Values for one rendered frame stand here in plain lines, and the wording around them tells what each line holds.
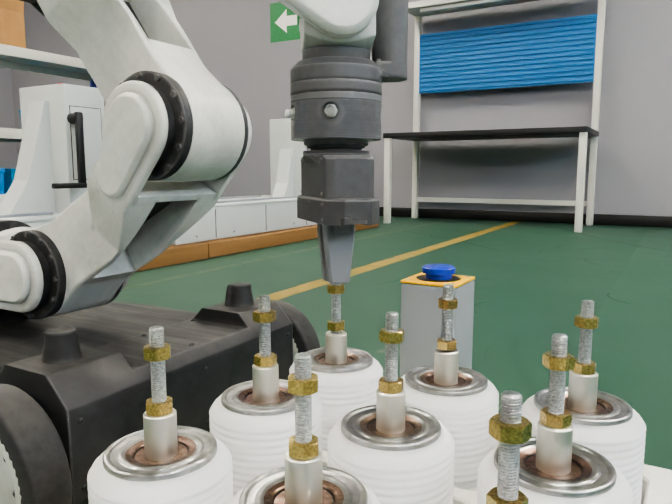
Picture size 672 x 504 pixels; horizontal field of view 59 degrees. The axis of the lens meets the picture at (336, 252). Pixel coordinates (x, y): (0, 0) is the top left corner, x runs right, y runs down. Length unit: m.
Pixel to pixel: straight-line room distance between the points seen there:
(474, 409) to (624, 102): 4.99
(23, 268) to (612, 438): 0.82
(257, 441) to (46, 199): 2.38
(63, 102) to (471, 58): 3.76
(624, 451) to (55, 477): 0.56
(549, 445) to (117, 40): 0.73
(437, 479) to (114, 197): 0.57
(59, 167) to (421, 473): 2.48
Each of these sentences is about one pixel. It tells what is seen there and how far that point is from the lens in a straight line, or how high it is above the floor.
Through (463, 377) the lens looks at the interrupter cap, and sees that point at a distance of 0.58.
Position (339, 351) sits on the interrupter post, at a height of 0.26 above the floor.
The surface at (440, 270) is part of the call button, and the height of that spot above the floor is 0.33.
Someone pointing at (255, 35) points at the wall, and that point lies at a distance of 6.93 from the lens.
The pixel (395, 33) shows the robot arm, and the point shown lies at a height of 0.57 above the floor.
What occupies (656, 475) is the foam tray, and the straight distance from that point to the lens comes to 0.62.
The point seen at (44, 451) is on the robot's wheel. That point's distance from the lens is 0.74.
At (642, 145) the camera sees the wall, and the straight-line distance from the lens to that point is 5.42.
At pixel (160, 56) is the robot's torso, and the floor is 0.59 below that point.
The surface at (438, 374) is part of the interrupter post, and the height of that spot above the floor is 0.26.
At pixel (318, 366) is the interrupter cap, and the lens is 0.60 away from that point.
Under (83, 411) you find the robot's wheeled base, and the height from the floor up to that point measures 0.17.
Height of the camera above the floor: 0.44
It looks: 8 degrees down
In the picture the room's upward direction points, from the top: straight up
